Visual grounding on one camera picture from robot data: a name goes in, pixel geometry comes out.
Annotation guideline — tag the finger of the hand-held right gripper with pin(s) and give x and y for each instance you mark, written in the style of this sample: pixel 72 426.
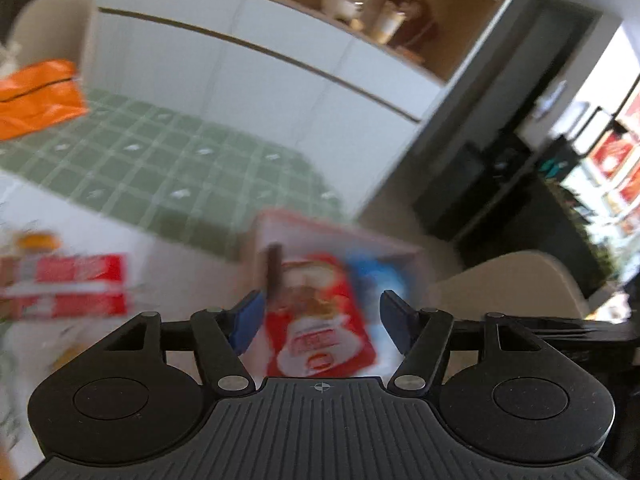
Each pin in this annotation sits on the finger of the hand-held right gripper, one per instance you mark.
pixel 585 332

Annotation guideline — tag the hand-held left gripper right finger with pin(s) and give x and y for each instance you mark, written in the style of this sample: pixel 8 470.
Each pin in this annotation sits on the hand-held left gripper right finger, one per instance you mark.
pixel 395 320

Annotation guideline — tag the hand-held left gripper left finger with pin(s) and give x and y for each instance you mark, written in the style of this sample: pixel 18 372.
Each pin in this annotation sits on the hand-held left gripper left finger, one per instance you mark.
pixel 247 320

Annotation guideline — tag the red snack packet brown print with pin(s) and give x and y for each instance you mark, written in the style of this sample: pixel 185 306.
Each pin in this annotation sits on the red snack packet brown print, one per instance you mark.
pixel 320 320

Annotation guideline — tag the pink cardboard box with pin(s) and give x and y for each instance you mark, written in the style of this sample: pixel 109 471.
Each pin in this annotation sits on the pink cardboard box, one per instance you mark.
pixel 300 230

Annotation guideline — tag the beige chair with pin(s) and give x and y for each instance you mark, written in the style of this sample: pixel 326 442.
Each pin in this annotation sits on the beige chair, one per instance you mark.
pixel 55 25
pixel 510 285

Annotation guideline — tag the white printed sheet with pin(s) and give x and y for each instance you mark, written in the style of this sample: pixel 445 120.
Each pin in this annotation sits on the white printed sheet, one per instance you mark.
pixel 165 275

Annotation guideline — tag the green checked tablecloth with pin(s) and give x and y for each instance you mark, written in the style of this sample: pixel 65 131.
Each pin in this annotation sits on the green checked tablecloth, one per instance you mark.
pixel 175 160

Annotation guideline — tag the red white snack box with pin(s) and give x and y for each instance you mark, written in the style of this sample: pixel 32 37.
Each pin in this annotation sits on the red white snack box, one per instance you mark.
pixel 65 285

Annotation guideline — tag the white cabinet with wooden shelf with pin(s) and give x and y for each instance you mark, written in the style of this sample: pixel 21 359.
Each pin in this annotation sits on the white cabinet with wooden shelf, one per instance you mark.
pixel 225 45

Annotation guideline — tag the white cup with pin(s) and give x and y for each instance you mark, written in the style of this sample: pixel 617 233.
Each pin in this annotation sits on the white cup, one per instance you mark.
pixel 387 22

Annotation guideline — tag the orange bag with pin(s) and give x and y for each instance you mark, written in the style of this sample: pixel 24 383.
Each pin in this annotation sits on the orange bag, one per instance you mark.
pixel 37 95

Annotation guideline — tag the white teapot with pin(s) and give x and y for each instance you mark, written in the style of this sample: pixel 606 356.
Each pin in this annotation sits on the white teapot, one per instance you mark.
pixel 345 0

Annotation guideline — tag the beige chair back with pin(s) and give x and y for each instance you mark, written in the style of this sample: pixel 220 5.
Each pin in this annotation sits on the beige chair back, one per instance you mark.
pixel 55 25

